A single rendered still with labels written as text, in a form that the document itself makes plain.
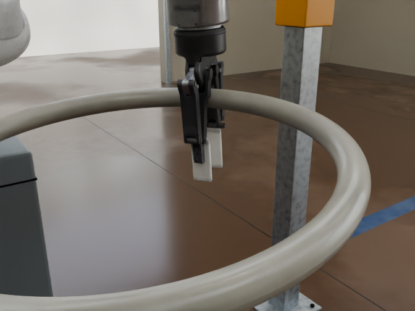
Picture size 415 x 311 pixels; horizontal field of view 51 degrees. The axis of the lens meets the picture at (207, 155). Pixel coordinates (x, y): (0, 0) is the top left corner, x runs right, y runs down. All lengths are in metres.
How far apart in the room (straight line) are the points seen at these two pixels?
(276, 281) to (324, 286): 1.57
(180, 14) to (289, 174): 0.90
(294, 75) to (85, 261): 1.21
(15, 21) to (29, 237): 0.48
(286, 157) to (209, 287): 1.16
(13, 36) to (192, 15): 0.60
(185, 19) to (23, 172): 0.48
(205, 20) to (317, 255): 0.38
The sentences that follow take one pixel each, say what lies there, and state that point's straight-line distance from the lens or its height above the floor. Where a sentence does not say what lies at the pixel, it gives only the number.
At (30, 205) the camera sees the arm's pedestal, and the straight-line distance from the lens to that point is 0.96.
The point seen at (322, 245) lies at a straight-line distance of 0.32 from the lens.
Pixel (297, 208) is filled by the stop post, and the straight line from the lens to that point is 1.49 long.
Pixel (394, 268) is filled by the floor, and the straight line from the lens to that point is 2.06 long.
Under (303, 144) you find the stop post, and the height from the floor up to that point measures 0.64.
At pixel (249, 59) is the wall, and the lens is 6.51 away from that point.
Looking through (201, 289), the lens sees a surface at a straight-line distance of 0.28.
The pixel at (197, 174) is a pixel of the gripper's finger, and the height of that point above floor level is 0.82.
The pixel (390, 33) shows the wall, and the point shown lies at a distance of 7.02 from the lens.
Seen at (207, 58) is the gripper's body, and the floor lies 1.00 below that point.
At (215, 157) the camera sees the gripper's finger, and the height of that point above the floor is 0.83.
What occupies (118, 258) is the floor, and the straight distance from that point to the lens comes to 2.01.
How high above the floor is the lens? 1.09
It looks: 20 degrees down
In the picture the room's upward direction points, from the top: straight up
